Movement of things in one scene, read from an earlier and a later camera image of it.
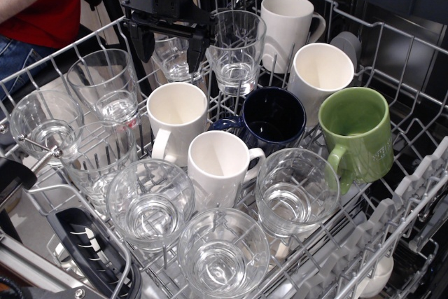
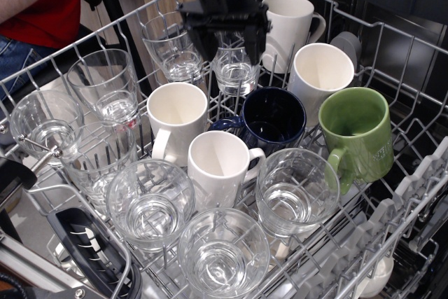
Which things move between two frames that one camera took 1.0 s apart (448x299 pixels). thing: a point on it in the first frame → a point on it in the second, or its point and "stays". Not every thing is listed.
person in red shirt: (40, 16) stays
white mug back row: (286, 23) stays
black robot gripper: (171, 8) → (222, 2)
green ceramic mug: (357, 121) stays
